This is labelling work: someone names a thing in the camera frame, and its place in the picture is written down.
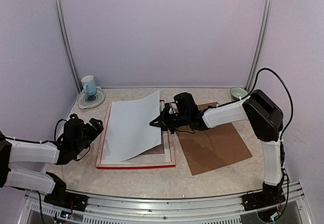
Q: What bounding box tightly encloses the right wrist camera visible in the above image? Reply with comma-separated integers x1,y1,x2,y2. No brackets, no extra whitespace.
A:
162,102,177,116

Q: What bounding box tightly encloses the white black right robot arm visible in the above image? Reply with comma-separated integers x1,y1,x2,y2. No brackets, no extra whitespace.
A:
149,88,289,206

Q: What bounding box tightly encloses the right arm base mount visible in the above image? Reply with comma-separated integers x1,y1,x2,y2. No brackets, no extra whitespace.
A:
241,182,286,211

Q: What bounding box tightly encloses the brown backing board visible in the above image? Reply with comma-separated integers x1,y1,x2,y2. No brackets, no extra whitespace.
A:
174,102,253,176

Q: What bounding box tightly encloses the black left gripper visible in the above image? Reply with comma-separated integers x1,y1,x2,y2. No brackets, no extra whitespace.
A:
73,118,103,155

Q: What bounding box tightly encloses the light blue mug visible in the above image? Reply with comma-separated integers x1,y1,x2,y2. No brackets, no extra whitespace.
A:
81,75,97,96

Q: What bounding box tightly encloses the cat and books photo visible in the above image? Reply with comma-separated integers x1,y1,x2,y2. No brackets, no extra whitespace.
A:
101,90,161,164

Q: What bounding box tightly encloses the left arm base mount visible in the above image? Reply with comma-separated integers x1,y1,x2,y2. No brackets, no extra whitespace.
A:
44,172,89,212

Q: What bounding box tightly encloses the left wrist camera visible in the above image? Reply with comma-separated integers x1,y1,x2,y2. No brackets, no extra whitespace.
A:
69,114,78,119

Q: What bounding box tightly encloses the front aluminium rail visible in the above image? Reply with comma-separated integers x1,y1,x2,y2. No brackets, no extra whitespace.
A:
17,181,314,224

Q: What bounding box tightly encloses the left aluminium corner post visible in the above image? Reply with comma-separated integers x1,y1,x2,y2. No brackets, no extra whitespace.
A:
53,0,82,94

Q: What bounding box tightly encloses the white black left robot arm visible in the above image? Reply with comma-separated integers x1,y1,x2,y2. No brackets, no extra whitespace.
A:
1,114,104,206

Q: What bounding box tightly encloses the pale green ceramic bowl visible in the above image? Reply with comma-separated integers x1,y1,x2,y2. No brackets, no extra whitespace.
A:
229,87,248,101

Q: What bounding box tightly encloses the white photo mat board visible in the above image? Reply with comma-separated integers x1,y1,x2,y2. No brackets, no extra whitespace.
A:
96,97,175,169

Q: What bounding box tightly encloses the red wooden picture frame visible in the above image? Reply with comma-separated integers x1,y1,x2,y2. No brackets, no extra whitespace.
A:
96,103,176,170

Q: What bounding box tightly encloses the right aluminium corner post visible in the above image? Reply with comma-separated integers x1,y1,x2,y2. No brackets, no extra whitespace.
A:
245,0,273,91

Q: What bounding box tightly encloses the aluminium corner post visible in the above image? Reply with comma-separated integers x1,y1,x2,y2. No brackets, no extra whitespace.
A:
53,0,82,94
245,0,273,91

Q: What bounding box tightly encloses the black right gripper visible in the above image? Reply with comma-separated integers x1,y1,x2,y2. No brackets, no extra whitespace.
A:
149,108,189,135

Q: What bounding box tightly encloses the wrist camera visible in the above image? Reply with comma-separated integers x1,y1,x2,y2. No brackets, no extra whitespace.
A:
69,114,78,119
162,102,177,116

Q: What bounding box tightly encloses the white blue swirl plate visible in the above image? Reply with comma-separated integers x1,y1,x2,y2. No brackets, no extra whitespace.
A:
76,86,106,109

